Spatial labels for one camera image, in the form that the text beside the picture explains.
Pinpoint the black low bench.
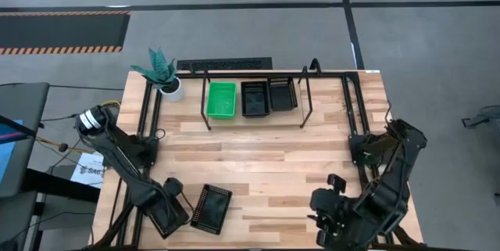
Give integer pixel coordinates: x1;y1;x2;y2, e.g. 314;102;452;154
21;167;102;205

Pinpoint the green artificial plant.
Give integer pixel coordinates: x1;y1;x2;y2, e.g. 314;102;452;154
130;46;177;90

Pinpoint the yellow cable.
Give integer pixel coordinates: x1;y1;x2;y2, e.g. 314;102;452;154
35;99;122;155

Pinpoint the white plant pot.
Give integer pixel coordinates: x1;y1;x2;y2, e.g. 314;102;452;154
159;77;185;103

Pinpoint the green plastic basket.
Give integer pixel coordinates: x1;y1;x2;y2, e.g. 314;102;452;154
205;81;238;120

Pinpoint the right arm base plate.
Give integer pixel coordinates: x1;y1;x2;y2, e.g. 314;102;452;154
349;133;391;166

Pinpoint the black hazard-striped floor mat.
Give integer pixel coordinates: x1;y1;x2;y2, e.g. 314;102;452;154
0;10;131;56

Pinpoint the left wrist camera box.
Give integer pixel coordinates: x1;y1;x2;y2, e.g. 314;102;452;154
162;177;184;198

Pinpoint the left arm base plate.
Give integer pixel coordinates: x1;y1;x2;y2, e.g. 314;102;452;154
116;134;159;168

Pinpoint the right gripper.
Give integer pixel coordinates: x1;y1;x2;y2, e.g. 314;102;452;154
308;174;359;249

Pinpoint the blue-screen laptop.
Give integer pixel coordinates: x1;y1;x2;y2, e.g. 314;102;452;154
0;114;38;185

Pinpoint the black metal rack frame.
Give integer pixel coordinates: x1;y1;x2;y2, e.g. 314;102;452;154
198;58;323;131

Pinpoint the grey cart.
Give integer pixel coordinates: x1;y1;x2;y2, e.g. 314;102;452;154
0;81;51;199

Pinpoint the black aluminium frame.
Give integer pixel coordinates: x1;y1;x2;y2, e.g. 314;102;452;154
91;70;425;250

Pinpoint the black perforated floor grate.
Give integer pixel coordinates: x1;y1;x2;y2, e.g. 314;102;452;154
176;56;273;71

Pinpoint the printed white paper sheet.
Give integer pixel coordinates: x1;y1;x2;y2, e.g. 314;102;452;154
70;151;105;189

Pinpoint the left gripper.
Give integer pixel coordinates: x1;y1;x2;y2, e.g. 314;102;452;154
136;186;191;229

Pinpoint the black floor stand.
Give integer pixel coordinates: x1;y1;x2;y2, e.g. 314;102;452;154
461;105;500;129

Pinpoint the black plastic basket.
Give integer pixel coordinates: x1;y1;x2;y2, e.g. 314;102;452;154
240;81;271;118
148;198;191;240
267;76;298;112
190;183;233;235

